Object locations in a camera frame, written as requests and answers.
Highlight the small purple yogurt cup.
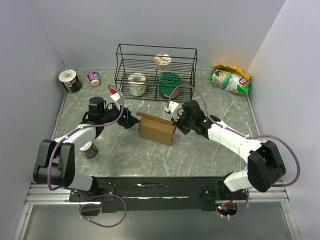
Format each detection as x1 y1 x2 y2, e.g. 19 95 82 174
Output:
87 71 100 87

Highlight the yellow chips bag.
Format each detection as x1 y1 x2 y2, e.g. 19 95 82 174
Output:
212 64 250 80

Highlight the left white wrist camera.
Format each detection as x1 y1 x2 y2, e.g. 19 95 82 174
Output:
107 85 125 110

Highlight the black wire rack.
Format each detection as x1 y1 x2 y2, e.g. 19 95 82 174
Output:
114 43 198 102

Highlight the green chips bag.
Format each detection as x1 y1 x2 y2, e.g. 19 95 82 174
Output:
208 68 252 95

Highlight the green lid jar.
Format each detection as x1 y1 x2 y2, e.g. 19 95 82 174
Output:
159 72 183 99

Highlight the brown cardboard box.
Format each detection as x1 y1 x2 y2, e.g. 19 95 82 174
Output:
136 112 176 146

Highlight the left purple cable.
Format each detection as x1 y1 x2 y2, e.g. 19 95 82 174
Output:
46 84 128 228

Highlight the white yellow cup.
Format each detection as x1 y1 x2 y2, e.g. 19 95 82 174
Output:
128 72 147 97

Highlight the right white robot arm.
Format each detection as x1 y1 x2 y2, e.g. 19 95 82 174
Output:
165 100 287 200

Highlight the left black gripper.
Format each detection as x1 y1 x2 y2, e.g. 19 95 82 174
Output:
100 101 140 129

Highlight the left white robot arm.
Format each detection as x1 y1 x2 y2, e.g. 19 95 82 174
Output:
33 93 139 201

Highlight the aluminium rail frame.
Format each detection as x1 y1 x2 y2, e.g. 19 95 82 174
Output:
14 184 301 240

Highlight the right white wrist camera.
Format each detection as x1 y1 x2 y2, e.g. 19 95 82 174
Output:
164 101 182 118

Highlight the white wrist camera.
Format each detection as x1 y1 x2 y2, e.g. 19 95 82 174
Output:
164 101 182 118
107 85 125 110

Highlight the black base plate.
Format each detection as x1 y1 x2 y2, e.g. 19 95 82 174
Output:
69 176 247 213

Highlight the orange yogurt cup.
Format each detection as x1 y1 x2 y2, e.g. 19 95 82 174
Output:
154 53 172 71

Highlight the black can white lid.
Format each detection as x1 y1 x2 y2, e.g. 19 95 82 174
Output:
58 69 82 93

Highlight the metal tin can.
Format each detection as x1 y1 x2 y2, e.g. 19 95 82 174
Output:
79 141 98 159

